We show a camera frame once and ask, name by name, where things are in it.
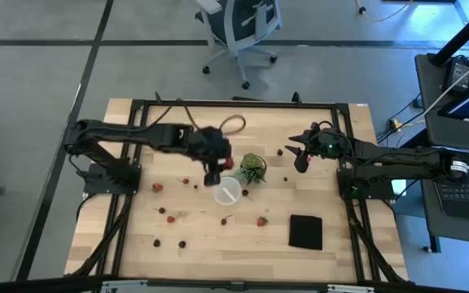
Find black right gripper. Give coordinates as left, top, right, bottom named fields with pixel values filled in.
left=284, top=121, right=356, bottom=160

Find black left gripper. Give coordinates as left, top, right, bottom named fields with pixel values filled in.
left=188, top=126, right=235, bottom=171

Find potted artificial succulent plant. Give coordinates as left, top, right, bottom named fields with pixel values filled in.
left=230, top=152, right=268, bottom=187

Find clear round plastic container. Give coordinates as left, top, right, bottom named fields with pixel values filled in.
left=212, top=175, right=243, bottom=206

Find black folded cloth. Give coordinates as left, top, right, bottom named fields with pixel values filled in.
left=287, top=214, right=324, bottom=251

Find white and grey office chair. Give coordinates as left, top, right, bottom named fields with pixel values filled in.
left=195, top=0, right=283, bottom=90

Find black side desk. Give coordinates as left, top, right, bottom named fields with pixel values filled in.
left=414, top=52, right=469, bottom=247

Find black power adapter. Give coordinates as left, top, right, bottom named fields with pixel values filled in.
left=441, top=55, right=469, bottom=94

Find black laptop keyboard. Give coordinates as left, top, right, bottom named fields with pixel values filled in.
left=433, top=152, right=469, bottom=223

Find black stand pole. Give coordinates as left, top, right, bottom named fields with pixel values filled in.
left=429, top=0, right=469, bottom=68

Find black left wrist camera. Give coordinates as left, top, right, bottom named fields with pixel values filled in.
left=204, top=162, right=222, bottom=187

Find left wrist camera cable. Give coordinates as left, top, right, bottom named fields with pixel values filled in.
left=183, top=106, right=247, bottom=137

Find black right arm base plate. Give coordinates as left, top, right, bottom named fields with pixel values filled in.
left=337, top=167, right=395, bottom=200

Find black floor cables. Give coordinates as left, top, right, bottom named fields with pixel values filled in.
left=375, top=93, right=425, bottom=143

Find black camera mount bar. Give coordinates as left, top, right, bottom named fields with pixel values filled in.
left=0, top=274, right=469, bottom=293

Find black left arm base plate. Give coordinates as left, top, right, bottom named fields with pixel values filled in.
left=82, top=162, right=142, bottom=195

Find yellow cable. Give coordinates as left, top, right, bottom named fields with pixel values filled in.
left=355, top=0, right=414, bottom=23

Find white cable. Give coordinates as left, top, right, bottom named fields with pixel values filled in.
left=421, top=50, right=469, bottom=117

